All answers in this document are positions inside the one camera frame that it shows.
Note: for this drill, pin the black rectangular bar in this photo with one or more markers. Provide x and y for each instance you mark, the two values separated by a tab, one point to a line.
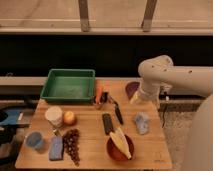
108	126

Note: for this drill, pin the green plastic tray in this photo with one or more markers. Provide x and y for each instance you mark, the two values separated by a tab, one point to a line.
69	85

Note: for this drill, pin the yellow corn cob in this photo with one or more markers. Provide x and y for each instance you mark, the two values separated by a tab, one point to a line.
120	141

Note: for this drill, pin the orange carrot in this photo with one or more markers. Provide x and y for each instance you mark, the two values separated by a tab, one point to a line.
99	92

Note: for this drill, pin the blue box at left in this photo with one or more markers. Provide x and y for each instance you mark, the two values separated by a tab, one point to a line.
13	117

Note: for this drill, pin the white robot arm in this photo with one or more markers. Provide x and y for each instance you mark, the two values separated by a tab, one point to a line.
160	70

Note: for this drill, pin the brown bowl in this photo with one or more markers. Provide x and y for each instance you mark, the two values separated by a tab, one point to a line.
114	152

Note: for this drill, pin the yellow red apple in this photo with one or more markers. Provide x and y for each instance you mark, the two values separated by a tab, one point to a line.
69	118

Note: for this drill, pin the black handled knife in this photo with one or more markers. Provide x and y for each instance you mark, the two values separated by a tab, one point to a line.
117	111

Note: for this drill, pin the dark grape bunch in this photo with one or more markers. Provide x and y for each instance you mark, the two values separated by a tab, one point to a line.
70	142

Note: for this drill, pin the white paper cup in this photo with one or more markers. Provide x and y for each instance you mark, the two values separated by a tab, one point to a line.
54	115

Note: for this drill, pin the blue sponge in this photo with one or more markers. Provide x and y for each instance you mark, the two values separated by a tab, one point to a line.
56	149

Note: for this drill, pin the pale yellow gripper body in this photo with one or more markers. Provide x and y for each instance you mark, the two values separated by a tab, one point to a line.
135	99

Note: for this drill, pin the blue plastic cup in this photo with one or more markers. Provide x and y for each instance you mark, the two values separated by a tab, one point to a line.
35	140

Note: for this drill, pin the purple plate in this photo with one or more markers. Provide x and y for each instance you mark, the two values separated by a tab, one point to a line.
131	88

